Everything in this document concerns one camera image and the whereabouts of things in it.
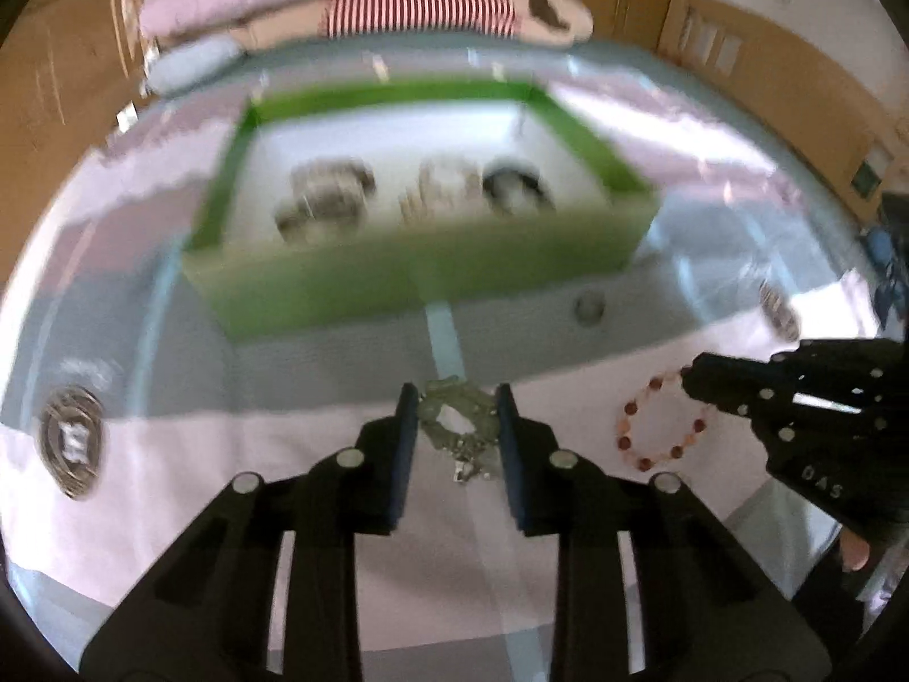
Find red pink bead bracelet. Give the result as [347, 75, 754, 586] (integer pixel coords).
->
[615, 365, 719, 472]

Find dark picture stickers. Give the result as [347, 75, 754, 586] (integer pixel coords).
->
[850, 148, 894, 198]

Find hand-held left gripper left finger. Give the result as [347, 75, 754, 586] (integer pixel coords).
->
[78, 381, 422, 682]

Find slatted wooden bed end board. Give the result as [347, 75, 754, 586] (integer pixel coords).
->
[656, 0, 909, 230]

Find clear crystal bead bracelet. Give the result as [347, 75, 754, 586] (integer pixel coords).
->
[397, 159, 485, 226]

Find plaid pink grey blanket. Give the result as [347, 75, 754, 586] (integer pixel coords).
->
[0, 35, 889, 682]

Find green bead bracelet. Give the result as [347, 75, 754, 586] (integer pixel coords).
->
[418, 377, 502, 485]

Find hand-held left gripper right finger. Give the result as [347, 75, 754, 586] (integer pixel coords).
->
[494, 381, 833, 682]

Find green cardboard box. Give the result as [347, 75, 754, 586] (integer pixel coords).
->
[181, 78, 663, 343]

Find person's right hand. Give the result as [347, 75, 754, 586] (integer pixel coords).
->
[838, 529, 876, 574]

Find carved wooden bed end board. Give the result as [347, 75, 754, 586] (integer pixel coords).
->
[0, 0, 155, 180]

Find black bracelet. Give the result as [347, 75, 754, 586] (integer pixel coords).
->
[482, 164, 557, 216]

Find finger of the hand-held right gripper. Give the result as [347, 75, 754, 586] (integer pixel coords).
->
[692, 385, 892, 457]
[682, 339, 904, 395]

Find striped long plush toy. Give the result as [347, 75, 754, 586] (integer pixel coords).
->
[234, 0, 595, 52]

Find blue grey bag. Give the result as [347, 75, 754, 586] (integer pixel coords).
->
[862, 190, 909, 343]

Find brown bead bracelet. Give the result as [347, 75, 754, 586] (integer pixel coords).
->
[273, 159, 377, 243]

